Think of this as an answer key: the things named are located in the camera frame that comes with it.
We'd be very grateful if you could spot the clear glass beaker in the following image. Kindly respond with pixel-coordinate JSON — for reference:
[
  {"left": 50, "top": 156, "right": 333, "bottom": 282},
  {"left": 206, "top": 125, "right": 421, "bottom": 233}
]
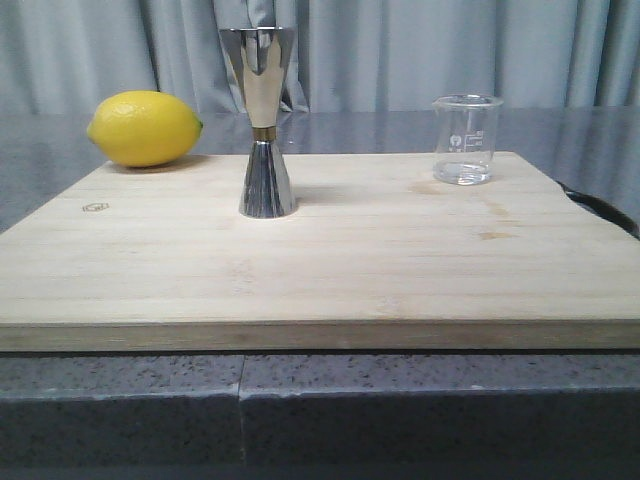
[{"left": 433, "top": 94, "right": 503, "bottom": 186}]

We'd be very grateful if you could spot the grey curtain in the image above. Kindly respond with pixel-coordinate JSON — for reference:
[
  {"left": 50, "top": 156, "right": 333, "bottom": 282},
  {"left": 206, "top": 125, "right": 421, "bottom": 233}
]
[{"left": 1, "top": 1, "right": 639, "bottom": 114}]

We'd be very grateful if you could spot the black cable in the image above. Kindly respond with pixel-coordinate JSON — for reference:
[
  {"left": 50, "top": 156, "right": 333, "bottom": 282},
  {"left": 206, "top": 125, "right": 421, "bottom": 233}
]
[{"left": 554, "top": 178, "right": 640, "bottom": 237}]

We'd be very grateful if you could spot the silver steel jigger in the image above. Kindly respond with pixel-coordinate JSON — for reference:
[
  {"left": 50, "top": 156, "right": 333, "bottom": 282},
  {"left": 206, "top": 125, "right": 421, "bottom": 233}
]
[{"left": 220, "top": 27, "right": 296, "bottom": 219}]

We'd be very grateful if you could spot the light wooden cutting board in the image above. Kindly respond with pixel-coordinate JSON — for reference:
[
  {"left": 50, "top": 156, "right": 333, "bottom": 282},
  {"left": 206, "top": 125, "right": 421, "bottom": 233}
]
[{"left": 1, "top": 152, "right": 639, "bottom": 352}]

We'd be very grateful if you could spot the yellow lemon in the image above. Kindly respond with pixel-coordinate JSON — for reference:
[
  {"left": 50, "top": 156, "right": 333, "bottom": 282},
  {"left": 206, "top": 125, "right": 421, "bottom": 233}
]
[{"left": 86, "top": 90, "right": 203, "bottom": 168}]

